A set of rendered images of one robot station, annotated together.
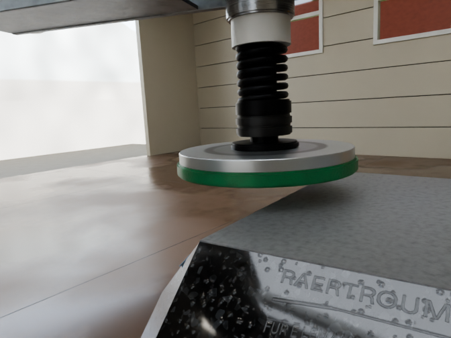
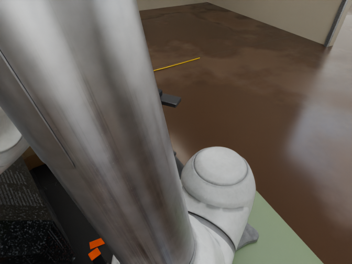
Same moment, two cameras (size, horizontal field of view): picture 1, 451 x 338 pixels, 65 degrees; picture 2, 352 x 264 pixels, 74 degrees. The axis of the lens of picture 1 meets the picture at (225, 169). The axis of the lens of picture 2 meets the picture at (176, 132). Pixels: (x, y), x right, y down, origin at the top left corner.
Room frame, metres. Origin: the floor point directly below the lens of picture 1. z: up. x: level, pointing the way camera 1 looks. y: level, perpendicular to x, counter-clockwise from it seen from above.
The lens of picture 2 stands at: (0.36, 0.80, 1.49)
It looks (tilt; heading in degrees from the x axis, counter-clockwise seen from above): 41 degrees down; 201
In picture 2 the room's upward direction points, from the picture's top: straight up
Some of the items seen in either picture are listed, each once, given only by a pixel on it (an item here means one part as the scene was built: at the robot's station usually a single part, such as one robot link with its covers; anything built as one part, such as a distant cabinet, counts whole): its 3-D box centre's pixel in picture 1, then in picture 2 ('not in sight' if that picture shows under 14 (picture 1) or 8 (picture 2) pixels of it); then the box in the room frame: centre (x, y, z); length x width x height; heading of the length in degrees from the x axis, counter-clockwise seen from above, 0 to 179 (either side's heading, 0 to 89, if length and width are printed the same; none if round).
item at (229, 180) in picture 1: (264, 155); not in sight; (0.44, -0.05, 0.89); 0.22 x 0.22 x 0.04
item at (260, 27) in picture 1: (260, 31); not in sight; (0.44, -0.05, 1.04); 0.07 x 0.07 x 0.04
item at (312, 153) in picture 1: (264, 151); not in sight; (0.44, -0.05, 0.89); 0.21 x 0.21 x 0.01
